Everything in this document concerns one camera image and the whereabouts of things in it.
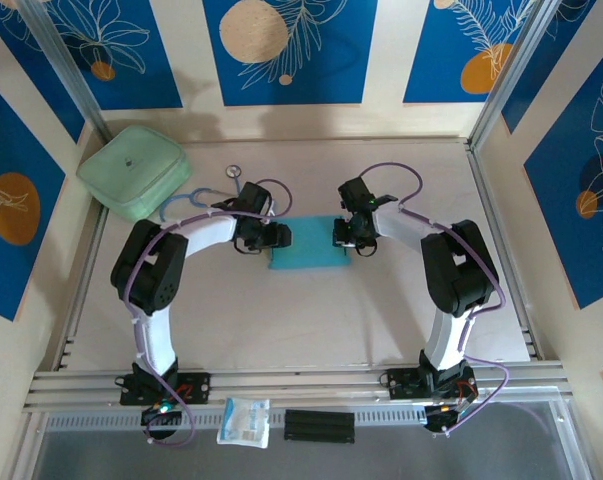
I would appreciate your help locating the teal and white paper box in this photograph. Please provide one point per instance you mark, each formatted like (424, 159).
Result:
(308, 245)

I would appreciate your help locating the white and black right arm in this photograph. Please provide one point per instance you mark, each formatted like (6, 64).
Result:
(446, 340)

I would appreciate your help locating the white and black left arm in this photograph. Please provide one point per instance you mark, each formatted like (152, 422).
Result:
(153, 340)

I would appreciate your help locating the blue stethoscope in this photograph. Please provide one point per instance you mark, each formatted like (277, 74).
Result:
(233, 171)

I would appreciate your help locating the mint green zipped case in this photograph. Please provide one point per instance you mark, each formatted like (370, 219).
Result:
(131, 170)

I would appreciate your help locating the white gauze packet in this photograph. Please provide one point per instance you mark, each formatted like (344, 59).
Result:
(243, 422)

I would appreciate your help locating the black ribbed block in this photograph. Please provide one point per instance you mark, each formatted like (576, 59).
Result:
(320, 426)

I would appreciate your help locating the black right controller board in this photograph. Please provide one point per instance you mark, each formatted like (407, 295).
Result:
(438, 421)

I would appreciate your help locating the black controller board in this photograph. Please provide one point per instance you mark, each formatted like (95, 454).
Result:
(153, 416)
(438, 421)

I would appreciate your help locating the black left controller board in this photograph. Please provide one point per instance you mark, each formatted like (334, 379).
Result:
(153, 416)

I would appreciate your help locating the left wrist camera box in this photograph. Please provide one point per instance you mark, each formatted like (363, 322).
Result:
(271, 212)

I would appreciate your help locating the aluminium right side rail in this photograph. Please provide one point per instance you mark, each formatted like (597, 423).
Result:
(506, 250)

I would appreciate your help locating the blue floral wall poster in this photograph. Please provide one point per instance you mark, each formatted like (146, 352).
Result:
(146, 75)
(556, 225)
(31, 75)
(431, 50)
(331, 75)
(556, 65)
(6, 125)

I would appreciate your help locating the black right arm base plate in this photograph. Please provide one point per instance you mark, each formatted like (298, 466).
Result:
(401, 382)

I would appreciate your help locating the aluminium left side rail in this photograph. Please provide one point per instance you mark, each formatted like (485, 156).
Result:
(92, 250)

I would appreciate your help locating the aluminium front frame rail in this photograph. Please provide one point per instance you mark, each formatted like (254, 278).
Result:
(306, 385)

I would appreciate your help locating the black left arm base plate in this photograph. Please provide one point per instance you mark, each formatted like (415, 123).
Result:
(196, 387)

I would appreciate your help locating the aluminium right frame post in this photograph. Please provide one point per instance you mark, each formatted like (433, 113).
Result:
(511, 70)

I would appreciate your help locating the aluminium frame post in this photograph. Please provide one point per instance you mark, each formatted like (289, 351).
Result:
(511, 70)
(61, 65)

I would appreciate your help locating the aluminium left frame post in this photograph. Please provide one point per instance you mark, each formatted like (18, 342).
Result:
(61, 65)

